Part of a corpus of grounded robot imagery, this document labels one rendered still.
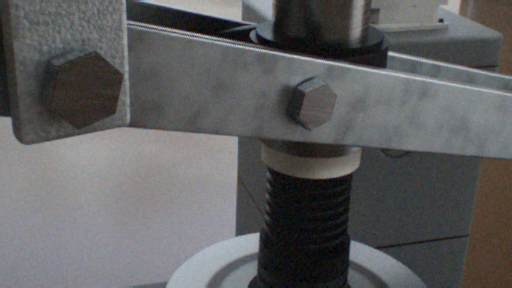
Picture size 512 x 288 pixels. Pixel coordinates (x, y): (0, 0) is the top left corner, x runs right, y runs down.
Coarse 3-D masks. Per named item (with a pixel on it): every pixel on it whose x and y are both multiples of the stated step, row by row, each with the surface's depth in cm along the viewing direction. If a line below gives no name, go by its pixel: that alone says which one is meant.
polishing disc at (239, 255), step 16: (240, 240) 65; (256, 240) 65; (192, 256) 62; (208, 256) 62; (224, 256) 62; (240, 256) 62; (256, 256) 62; (352, 256) 63; (368, 256) 63; (384, 256) 63; (176, 272) 60; (192, 272) 60; (208, 272) 60; (224, 272) 60; (240, 272) 60; (256, 272) 60; (352, 272) 61; (368, 272) 61; (384, 272) 61; (400, 272) 61
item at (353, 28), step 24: (288, 0) 46; (312, 0) 45; (336, 0) 45; (360, 0) 45; (264, 24) 50; (288, 24) 46; (312, 24) 45; (336, 24) 45; (360, 24) 46; (288, 48) 45; (312, 48) 45; (336, 48) 45; (360, 48) 46; (384, 48) 47; (264, 144) 50; (288, 144) 48; (312, 144) 48
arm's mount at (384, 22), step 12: (372, 0) 132; (384, 0) 132; (396, 0) 133; (408, 0) 134; (420, 0) 135; (432, 0) 136; (444, 0) 137; (372, 12) 134; (384, 12) 133; (396, 12) 134; (408, 12) 135; (420, 12) 136; (432, 12) 137; (372, 24) 134; (384, 24) 134; (396, 24) 135; (408, 24) 136; (420, 24) 136; (432, 24) 137; (444, 24) 138
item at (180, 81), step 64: (128, 0) 45; (0, 64) 31; (64, 64) 29; (192, 64) 37; (256, 64) 39; (320, 64) 41; (448, 64) 65; (192, 128) 38; (256, 128) 40; (320, 128) 43; (384, 128) 46; (448, 128) 50
